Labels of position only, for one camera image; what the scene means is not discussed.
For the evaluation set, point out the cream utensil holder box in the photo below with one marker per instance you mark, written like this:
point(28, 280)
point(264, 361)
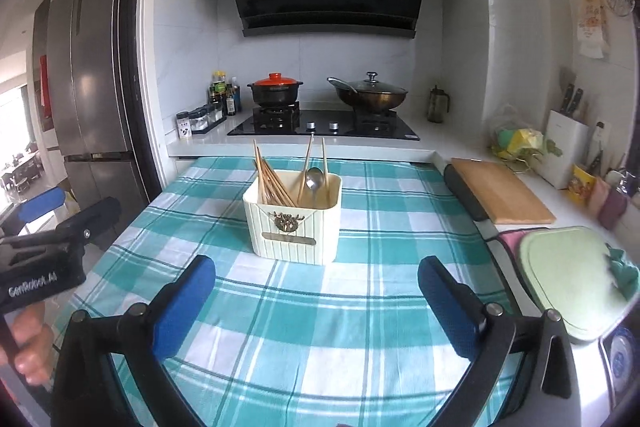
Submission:
point(304, 235)

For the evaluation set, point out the sauce bottle yellow cap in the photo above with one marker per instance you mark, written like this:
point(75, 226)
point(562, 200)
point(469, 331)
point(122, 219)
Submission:
point(217, 87)

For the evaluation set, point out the pink cloth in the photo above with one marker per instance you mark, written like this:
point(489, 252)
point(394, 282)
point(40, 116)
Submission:
point(511, 241)

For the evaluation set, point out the teal white checkered tablecloth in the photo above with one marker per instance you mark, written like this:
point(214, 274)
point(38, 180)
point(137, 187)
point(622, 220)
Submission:
point(285, 344)

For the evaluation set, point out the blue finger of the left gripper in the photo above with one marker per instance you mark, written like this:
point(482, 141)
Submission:
point(95, 224)
point(40, 205)

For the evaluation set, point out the wall calendar poster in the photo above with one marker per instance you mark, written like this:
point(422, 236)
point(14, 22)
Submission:
point(591, 28)

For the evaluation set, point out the wok with glass lid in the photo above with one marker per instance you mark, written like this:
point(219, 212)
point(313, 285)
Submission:
point(369, 95)

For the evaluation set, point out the black pot orange lid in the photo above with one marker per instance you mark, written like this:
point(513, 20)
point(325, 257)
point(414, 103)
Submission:
point(275, 90)

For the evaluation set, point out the light green cloth pad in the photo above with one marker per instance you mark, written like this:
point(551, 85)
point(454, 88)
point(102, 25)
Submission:
point(573, 271)

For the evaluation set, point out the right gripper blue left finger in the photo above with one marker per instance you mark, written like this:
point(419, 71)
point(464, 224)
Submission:
point(157, 330)

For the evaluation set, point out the dark metal kettle jug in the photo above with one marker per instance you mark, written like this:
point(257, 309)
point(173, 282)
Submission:
point(438, 105)

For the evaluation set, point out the spice jar rack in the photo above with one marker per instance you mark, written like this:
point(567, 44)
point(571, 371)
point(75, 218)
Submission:
point(199, 120)

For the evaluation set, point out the white knife block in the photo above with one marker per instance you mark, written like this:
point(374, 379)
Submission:
point(565, 141)

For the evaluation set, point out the wooden chopstick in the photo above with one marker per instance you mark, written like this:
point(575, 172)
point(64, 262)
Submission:
point(266, 194)
point(303, 173)
point(325, 172)
point(271, 189)
point(277, 185)

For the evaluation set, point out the person's left hand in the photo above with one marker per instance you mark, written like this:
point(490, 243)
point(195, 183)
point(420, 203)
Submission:
point(35, 339)

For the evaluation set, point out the stainless steel spoon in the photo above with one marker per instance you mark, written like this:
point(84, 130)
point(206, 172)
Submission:
point(314, 180)

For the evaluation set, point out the dark soy sauce bottle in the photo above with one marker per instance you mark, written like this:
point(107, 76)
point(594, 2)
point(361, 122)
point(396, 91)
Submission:
point(233, 99)

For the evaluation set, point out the plastic bag yellow green items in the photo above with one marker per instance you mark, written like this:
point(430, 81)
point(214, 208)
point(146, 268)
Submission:
point(516, 143)

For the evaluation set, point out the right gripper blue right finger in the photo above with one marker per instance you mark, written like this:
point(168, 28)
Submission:
point(474, 329)

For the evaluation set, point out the black gas stove top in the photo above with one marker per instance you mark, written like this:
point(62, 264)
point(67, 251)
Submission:
point(291, 120)

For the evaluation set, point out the yellow snack packet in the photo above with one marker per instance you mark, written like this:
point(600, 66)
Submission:
point(580, 186)

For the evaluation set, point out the wooden cutting board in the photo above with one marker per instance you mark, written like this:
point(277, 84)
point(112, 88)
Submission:
point(506, 199)

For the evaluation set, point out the stainless steel refrigerator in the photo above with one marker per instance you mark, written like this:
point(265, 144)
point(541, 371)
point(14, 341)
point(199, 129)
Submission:
point(89, 111)

